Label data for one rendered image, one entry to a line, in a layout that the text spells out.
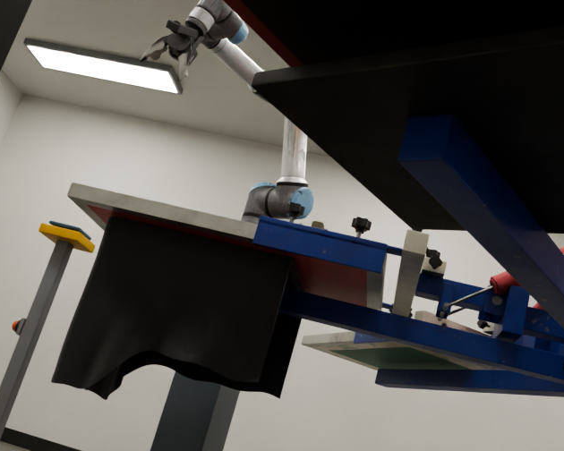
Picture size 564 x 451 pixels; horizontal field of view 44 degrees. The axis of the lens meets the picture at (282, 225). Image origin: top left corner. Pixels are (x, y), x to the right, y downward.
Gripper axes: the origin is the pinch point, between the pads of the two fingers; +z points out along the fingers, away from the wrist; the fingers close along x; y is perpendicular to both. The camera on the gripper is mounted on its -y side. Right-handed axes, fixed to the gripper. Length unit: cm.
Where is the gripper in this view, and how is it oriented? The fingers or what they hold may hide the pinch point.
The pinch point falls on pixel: (158, 70)
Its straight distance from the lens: 224.7
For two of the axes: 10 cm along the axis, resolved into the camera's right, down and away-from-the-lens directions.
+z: -5.4, 8.1, -2.3
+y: 1.1, 3.3, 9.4
